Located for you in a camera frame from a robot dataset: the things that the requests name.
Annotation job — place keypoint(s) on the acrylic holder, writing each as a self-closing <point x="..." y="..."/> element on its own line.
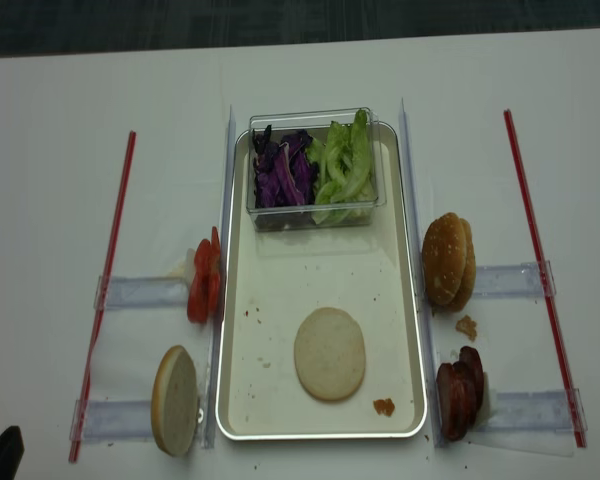
<point x="556" y="411"/>
<point x="146" y="292"/>
<point x="98" y="421"/>
<point x="527" y="280"/>

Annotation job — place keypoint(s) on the red strip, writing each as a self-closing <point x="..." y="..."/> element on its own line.
<point x="101" y="293"/>
<point x="577" y="419"/>

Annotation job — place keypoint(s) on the upper left acrylic holder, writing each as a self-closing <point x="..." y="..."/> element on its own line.
<point x="146" y="292"/>

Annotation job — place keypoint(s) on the shredded purple cabbage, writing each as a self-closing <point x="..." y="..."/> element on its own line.
<point x="283" y="174"/>

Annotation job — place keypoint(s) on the right clear acrylic divider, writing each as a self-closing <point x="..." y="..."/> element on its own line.
<point x="423" y="310"/>

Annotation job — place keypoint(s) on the fried crumb on table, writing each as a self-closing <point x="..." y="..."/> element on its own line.
<point x="467" y="326"/>

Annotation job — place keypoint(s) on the upper right acrylic holder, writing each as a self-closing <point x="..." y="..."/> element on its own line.
<point x="527" y="280"/>

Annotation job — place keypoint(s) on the clear acrylic divider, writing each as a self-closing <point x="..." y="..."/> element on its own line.
<point x="423" y="310"/>
<point x="225" y="223"/>

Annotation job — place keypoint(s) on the round bun bottom on tray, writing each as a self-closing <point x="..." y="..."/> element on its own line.
<point x="329" y="354"/>

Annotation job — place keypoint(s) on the left red strip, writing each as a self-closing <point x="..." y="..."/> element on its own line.
<point x="101" y="293"/>

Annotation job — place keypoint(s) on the upright bun half left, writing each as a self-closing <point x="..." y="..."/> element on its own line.
<point x="174" y="402"/>

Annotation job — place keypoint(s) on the left clear acrylic divider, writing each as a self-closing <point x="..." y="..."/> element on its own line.
<point x="225" y="223"/>

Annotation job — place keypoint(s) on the right red strip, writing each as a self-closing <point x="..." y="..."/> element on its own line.
<point x="577" y="419"/>

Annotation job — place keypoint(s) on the lower right acrylic holder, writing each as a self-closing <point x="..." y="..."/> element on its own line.
<point x="556" y="411"/>

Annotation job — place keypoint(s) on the green lettuce leaves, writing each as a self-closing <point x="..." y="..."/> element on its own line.
<point x="344" y="190"/>

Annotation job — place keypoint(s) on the dark red meat patty front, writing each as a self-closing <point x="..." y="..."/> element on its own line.
<point x="458" y="399"/>

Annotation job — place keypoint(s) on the sesame burger bun front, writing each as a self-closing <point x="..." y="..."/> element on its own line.
<point x="444" y="255"/>

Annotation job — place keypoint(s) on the dark red meat patty back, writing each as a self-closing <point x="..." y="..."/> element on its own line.
<point x="471" y="358"/>

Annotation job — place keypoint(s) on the tomato slice front pair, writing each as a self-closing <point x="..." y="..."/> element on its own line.
<point x="212" y="276"/>

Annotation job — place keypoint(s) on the sesame burger bun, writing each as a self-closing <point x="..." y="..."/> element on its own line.
<point x="444" y="255"/>
<point x="465" y="290"/>

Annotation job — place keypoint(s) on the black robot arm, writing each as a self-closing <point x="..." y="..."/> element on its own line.
<point x="11" y="452"/>

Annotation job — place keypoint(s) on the dark red meat patty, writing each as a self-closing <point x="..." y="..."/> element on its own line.
<point x="471" y="358"/>
<point x="458" y="399"/>

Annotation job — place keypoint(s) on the fried crumb on tray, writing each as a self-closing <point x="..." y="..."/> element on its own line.
<point x="384" y="407"/>

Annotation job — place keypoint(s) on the sesame burger bun back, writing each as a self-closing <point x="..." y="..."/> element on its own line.
<point x="465" y="290"/>

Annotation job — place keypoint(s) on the tomato slices remaining left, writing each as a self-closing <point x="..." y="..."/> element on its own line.
<point x="197" y="306"/>

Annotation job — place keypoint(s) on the lower left acrylic holder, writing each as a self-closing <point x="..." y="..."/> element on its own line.
<point x="98" y="421"/>

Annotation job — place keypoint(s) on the clear plastic salad container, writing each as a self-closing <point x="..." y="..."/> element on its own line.
<point x="316" y="124"/>

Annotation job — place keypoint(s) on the cream rectangular serving tray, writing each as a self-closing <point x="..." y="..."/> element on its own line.
<point x="276" y="279"/>

